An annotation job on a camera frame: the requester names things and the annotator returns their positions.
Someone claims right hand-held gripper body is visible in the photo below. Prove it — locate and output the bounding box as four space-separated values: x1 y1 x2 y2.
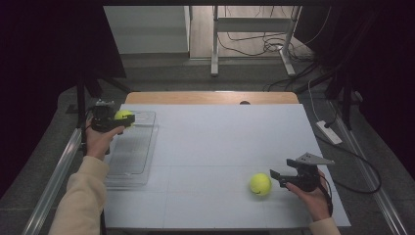
280 152 336 194

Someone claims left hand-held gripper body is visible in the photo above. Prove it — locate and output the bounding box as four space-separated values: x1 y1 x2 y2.
89 99 115 133

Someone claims yellow tennis ball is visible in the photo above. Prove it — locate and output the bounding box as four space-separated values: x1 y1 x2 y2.
250 172 273 197
114 109 135 122

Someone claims clear plastic tray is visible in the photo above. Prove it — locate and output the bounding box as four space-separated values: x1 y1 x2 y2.
105 110 160 190

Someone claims person's left hand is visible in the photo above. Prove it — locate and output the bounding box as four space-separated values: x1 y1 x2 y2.
85 121 126 161

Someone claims person's right hand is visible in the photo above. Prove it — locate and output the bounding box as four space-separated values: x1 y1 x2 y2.
285 181 332 223

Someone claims black stand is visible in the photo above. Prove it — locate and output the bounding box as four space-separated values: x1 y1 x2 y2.
326 71 363 131
67 76 131 128

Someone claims white power strip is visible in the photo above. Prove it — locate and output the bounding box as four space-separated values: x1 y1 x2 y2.
315 119 344 146

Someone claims black curtain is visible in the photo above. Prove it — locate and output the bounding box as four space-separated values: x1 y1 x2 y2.
0 0 126 197
293 0 415 177

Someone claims white cabinet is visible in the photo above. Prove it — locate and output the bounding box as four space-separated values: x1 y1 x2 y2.
103 5 190 55

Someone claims black wrist strap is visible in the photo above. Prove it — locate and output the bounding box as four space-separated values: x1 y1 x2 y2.
317 174 335 218

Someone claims black power cable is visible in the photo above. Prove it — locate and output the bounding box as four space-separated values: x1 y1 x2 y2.
314 130 383 195

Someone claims metal rail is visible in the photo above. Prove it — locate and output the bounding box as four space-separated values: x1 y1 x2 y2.
329 101 409 235
23 126 82 235

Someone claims tangle of floor cables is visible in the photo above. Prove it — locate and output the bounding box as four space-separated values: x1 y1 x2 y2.
216 30 314 62

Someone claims white desk frame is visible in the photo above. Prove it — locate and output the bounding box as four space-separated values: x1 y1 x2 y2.
209 5 302 77

